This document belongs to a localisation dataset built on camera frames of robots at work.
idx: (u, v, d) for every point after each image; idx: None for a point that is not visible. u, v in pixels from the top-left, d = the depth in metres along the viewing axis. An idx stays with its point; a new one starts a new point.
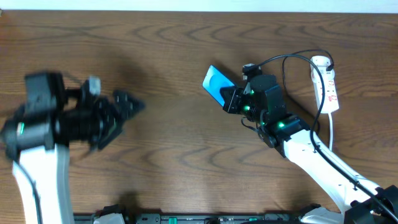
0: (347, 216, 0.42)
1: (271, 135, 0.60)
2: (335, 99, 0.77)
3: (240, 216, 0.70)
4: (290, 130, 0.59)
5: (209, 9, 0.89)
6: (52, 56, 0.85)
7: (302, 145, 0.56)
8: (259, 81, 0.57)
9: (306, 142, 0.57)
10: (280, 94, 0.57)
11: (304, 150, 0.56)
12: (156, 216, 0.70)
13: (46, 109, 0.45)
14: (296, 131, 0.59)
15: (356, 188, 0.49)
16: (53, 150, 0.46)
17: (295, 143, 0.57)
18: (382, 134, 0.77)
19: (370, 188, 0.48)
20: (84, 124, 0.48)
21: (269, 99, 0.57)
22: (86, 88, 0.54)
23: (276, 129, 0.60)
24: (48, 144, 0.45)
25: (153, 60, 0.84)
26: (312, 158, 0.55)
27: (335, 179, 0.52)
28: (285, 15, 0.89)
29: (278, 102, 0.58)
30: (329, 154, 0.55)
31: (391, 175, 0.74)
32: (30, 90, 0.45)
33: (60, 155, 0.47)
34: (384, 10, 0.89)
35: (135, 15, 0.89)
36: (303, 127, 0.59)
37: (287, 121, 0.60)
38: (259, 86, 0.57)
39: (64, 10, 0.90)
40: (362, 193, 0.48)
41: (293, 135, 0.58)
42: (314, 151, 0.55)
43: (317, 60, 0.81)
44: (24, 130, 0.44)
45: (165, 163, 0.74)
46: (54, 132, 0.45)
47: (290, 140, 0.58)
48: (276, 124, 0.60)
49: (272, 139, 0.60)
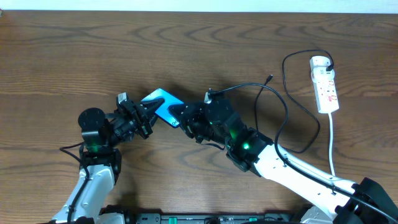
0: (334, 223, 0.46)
1: (239, 162, 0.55)
2: (336, 99, 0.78)
3: (240, 216, 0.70)
4: (256, 150, 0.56)
5: (209, 9, 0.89)
6: (52, 57, 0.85)
7: (272, 163, 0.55)
8: (217, 111, 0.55)
9: (274, 157, 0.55)
10: (239, 117, 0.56)
11: (275, 167, 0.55)
12: (156, 216, 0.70)
13: (107, 152, 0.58)
14: (262, 149, 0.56)
15: (335, 192, 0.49)
16: (107, 167, 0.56)
17: (264, 163, 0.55)
18: (381, 134, 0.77)
19: (347, 188, 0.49)
20: (124, 132, 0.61)
21: (231, 127, 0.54)
22: (117, 102, 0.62)
23: (244, 152, 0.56)
24: (106, 163, 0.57)
25: (153, 60, 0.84)
26: (287, 175, 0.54)
27: (313, 188, 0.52)
28: (284, 16, 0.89)
29: (239, 126, 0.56)
30: (298, 163, 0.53)
31: (390, 175, 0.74)
32: (87, 129, 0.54)
33: (105, 178, 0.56)
34: (384, 10, 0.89)
35: (135, 15, 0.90)
36: (267, 142, 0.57)
37: (252, 142, 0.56)
38: (217, 116, 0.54)
39: (65, 10, 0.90)
40: (341, 196, 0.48)
41: (260, 155, 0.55)
42: (285, 165, 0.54)
43: (317, 60, 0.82)
44: (98, 158, 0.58)
45: (165, 162, 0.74)
46: (111, 150, 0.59)
47: (259, 162, 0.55)
48: (242, 149, 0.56)
49: (242, 163, 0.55)
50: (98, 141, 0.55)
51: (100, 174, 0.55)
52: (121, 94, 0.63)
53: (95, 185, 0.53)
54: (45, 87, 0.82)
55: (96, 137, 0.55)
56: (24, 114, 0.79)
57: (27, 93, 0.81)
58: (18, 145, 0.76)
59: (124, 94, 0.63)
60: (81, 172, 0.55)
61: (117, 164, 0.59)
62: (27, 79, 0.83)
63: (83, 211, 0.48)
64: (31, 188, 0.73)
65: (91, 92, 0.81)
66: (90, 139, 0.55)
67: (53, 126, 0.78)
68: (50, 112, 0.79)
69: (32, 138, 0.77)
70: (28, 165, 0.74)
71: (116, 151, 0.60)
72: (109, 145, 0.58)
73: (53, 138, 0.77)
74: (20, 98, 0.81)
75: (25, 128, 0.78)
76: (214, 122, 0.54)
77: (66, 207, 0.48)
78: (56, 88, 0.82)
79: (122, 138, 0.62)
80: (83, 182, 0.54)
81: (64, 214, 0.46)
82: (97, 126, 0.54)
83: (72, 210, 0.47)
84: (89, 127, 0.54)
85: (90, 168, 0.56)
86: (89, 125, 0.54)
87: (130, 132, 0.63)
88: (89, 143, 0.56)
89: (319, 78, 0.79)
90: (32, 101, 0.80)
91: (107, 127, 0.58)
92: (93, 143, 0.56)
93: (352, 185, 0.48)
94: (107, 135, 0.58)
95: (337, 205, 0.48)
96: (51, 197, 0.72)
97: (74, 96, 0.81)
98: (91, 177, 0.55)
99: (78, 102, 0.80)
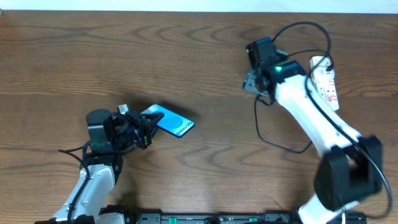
0: (323, 160, 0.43)
1: (265, 79, 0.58)
2: (336, 99, 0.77)
3: (240, 216, 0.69)
4: (285, 74, 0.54)
5: (209, 9, 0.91)
6: (53, 56, 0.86)
7: (295, 88, 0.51)
8: (264, 47, 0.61)
9: (300, 86, 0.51)
10: (273, 46, 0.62)
11: (296, 95, 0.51)
12: (156, 216, 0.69)
13: (109, 150, 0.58)
14: (291, 74, 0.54)
15: (339, 131, 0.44)
16: (109, 166, 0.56)
17: (288, 86, 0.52)
18: (382, 133, 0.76)
19: (351, 134, 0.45)
20: (127, 138, 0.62)
21: (260, 51, 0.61)
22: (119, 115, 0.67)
23: (272, 71, 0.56)
24: (107, 163, 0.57)
25: (153, 60, 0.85)
26: (300, 98, 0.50)
27: (318, 122, 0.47)
28: (282, 17, 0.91)
29: (273, 56, 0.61)
30: (319, 101, 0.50)
31: (392, 176, 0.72)
32: (94, 122, 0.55)
33: (106, 178, 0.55)
34: (378, 10, 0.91)
35: (135, 15, 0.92)
36: (300, 73, 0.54)
37: (283, 66, 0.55)
38: (261, 49, 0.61)
39: (66, 11, 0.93)
40: (342, 138, 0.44)
41: (288, 79, 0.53)
42: (305, 96, 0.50)
43: (317, 60, 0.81)
44: (99, 158, 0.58)
45: (165, 163, 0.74)
46: (113, 151, 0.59)
47: (283, 84, 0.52)
48: (271, 68, 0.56)
49: (264, 81, 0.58)
50: (102, 136, 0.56)
51: (100, 173, 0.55)
52: (122, 106, 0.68)
53: (95, 184, 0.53)
54: (44, 86, 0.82)
55: (101, 132, 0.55)
56: (23, 114, 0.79)
57: (27, 92, 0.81)
58: (17, 145, 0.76)
59: (124, 106, 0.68)
60: (82, 171, 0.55)
61: (117, 164, 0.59)
62: (26, 79, 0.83)
63: (83, 209, 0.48)
64: (31, 188, 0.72)
65: (91, 92, 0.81)
66: (95, 134, 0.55)
67: (53, 126, 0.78)
68: (50, 111, 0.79)
69: (31, 137, 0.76)
70: (27, 165, 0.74)
71: (118, 152, 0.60)
72: (112, 144, 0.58)
73: (53, 138, 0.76)
74: (20, 98, 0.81)
75: (24, 128, 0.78)
76: (251, 51, 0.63)
77: (66, 205, 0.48)
78: (56, 87, 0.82)
79: (126, 145, 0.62)
80: (83, 181, 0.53)
81: (64, 212, 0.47)
82: (102, 120, 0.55)
83: (72, 208, 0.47)
84: (97, 120, 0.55)
85: (91, 168, 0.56)
86: (96, 119, 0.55)
87: (134, 141, 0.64)
88: (93, 138, 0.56)
89: (319, 78, 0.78)
90: (32, 101, 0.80)
91: (113, 125, 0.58)
92: (97, 140, 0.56)
93: (358, 135, 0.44)
94: (112, 135, 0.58)
95: (335, 144, 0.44)
96: (48, 197, 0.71)
97: (74, 96, 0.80)
98: (92, 175, 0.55)
99: (77, 102, 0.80)
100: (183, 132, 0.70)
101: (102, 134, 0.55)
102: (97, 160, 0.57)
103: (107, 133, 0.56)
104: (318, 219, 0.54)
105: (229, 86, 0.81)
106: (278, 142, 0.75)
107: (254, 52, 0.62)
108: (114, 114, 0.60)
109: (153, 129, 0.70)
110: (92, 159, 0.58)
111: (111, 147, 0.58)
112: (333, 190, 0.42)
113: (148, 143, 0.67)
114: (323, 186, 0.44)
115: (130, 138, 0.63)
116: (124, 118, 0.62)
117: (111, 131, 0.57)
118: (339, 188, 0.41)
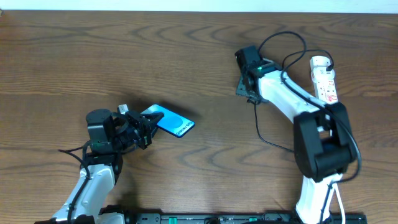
0: (295, 124, 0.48)
1: (250, 78, 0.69)
2: (336, 99, 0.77)
3: (240, 216, 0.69)
4: (265, 71, 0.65)
5: (209, 9, 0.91)
6: (53, 56, 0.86)
7: (271, 81, 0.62)
8: (250, 53, 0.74)
9: (275, 78, 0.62)
10: (257, 53, 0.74)
11: (273, 84, 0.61)
12: (156, 216, 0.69)
13: (109, 150, 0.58)
14: (270, 71, 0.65)
15: (307, 101, 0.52)
16: (109, 167, 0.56)
17: (267, 79, 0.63)
18: (382, 133, 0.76)
19: (318, 102, 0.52)
20: (127, 138, 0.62)
21: (247, 56, 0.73)
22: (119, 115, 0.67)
23: (254, 70, 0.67)
24: (107, 163, 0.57)
25: (153, 60, 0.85)
26: (276, 86, 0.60)
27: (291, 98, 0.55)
28: (283, 16, 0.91)
29: (257, 60, 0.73)
30: (293, 84, 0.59)
31: (392, 176, 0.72)
32: (95, 122, 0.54)
33: (106, 178, 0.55)
34: (379, 10, 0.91)
35: (135, 15, 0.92)
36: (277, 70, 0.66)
37: (264, 66, 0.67)
38: (247, 55, 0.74)
39: (66, 11, 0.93)
40: (312, 106, 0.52)
41: (267, 74, 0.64)
42: (280, 83, 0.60)
43: (317, 60, 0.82)
44: (99, 158, 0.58)
45: (165, 163, 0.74)
46: (113, 151, 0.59)
47: (263, 78, 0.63)
48: (255, 69, 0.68)
49: (250, 80, 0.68)
50: (102, 136, 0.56)
51: (100, 173, 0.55)
52: (122, 106, 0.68)
53: (95, 184, 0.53)
54: (45, 86, 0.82)
55: (101, 132, 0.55)
56: (23, 114, 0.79)
57: (26, 92, 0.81)
58: (17, 145, 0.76)
59: (124, 106, 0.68)
60: (81, 171, 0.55)
61: (117, 164, 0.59)
62: (26, 79, 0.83)
63: (83, 209, 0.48)
64: (31, 188, 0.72)
65: (91, 92, 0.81)
66: (95, 134, 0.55)
67: (53, 126, 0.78)
68: (50, 111, 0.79)
69: (31, 137, 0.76)
70: (27, 165, 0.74)
71: (118, 152, 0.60)
72: (112, 144, 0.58)
73: (53, 138, 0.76)
74: (20, 98, 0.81)
75: (24, 128, 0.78)
76: (240, 58, 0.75)
77: (66, 205, 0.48)
78: (56, 87, 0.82)
79: (126, 145, 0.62)
80: (83, 182, 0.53)
81: (64, 212, 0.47)
82: (102, 120, 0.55)
83: (73, 208, 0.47)
84: (97, 120, 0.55)
85: (91, 168, 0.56)
86: (96, 119, 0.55)
87: (134, 141, 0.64)
88: (93, 138, 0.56)
89: (319, 78, 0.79)
90: (32, 101, 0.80)
91: (113, 125, 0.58)
92: (97, 140, 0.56)
93: (324, 102, 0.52)
94: (112, 135, 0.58)
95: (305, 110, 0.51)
96: (48, 197, 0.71)
97: (74, 96, 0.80)
98: (92, 175, 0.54)
99: (77, 102, 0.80)
100: (183, 132, 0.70)
101: (102, 134, 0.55)
102: (97, 160, 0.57)
103: (107, 133, 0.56)
104: (311, 203, 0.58)
105: (229, 86, 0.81)
106: (278, 142, 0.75)
107: (242, 57, 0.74)
108: (114, 114, 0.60)
109: (153, 129, 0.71)
110: (92, 159, 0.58)
111: (111, 147, 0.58)
112: (306, 154, 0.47)
113: (148, 143, 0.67)
114: (300, 157, 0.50)
115: (131, 137, 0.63)
116: (124, 118, 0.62)
117: (111, 130, 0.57)
118: (311, 150, 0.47)
